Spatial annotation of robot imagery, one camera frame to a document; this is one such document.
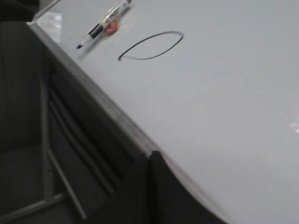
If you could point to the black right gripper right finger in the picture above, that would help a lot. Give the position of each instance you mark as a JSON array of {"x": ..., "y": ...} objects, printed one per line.
[{"x": 169, "y": 201}]

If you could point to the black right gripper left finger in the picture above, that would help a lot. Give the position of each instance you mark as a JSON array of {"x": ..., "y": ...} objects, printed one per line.
[{"x": 129, "y": 203}]

